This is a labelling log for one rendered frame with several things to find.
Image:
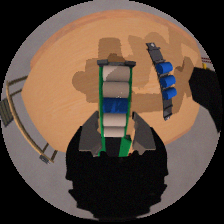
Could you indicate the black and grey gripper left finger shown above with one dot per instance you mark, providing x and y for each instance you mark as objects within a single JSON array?
[{"x": 85, "y": 143}]

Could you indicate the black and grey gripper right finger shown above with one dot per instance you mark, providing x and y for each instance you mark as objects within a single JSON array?
[{"x": 147, "y": 142}]

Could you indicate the blue plastic bar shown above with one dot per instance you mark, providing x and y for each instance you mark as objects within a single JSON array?
[
  {"x": 164, "y": 67},
  {"x": 115, "y": 105},
  {"x": 169, "y": 93},
  {"x": 167, "y": 81}
]

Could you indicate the white short plastic bar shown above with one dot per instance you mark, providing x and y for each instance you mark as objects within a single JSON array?
[
  {"x": 113, "y": 131},
  {"x": 114, "y": 119}
]

